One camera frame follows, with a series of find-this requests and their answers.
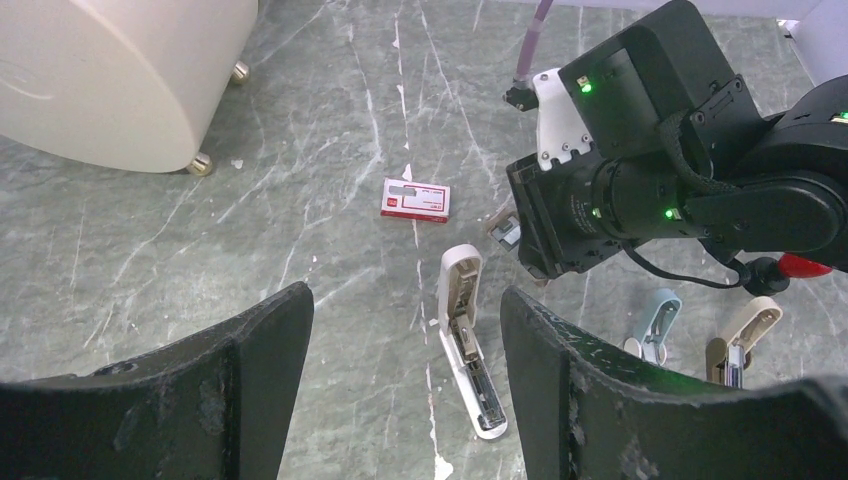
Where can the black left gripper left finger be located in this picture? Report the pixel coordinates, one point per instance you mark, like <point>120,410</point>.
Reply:
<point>216,404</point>

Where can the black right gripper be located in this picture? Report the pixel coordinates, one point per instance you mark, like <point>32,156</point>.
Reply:
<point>670,121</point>

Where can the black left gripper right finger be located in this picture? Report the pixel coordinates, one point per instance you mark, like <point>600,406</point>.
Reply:
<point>586,409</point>

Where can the beige brown small stapler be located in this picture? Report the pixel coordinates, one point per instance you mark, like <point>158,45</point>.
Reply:
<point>729,355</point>

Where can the long white stapler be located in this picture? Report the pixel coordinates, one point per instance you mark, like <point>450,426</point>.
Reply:
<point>458,285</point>

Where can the cardboard tray with staples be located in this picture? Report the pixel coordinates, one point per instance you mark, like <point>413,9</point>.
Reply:
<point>504,227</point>

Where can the red white staple box sleeve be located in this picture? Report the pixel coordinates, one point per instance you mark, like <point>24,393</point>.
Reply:
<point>416,201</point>

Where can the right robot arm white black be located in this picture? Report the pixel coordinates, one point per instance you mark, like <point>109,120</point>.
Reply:
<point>793,183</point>

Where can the red black stamp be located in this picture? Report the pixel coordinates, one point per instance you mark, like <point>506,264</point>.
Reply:
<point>770,276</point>

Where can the cream cylindrical drum orange rim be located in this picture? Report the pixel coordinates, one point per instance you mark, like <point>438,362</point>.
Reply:
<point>126,85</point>

